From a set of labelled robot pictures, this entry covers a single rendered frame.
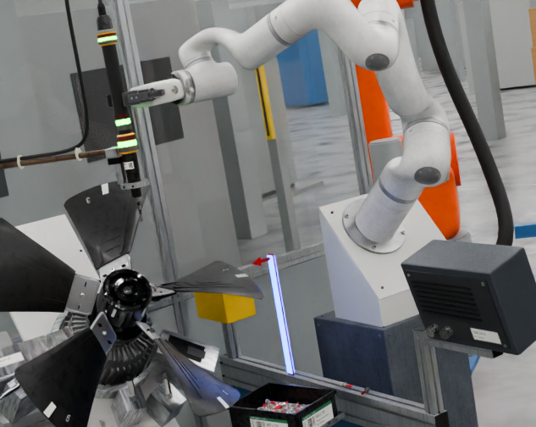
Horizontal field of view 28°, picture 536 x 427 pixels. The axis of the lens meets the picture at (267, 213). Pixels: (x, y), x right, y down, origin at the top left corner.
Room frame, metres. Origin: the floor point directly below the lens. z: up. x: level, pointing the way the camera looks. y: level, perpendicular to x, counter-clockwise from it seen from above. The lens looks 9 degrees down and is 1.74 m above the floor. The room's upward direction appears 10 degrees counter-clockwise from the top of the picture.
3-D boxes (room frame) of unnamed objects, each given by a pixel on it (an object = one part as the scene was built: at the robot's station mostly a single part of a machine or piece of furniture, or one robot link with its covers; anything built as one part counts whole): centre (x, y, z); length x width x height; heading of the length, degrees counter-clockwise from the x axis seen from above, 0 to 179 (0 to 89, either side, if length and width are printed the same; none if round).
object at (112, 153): (2.52, 0.31, 1.50); 0.09 x 0.07 x 0.10; 69
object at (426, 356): (2.27, -0.29, 0.96); 0.03 x 0.03 x 0.20; 34
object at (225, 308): (2.96, 0.16, 1.02); 0.16 x 0.10 x 0.11; 34
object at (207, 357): (2.57, 0.27, 0.98); 0.20 x 0.16 x 0.20; 34
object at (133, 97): (2.48, 0.25, 1.65); 0.07 x 0.03 x 0.03; 124
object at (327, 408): (2.48, 0.04, 0.85); 0.22 x 0.17 x 0.07; 49
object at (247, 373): (2.63, -0.06, 0.82); 0.90 x 0.04 x 0.08; 34
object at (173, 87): (2.57, 0.21, 1.65); 0.11 x 0.10 x 0.07; 124
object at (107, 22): (2.51, 0.30, 1.65); 0.04 x 0.04 x 0.46
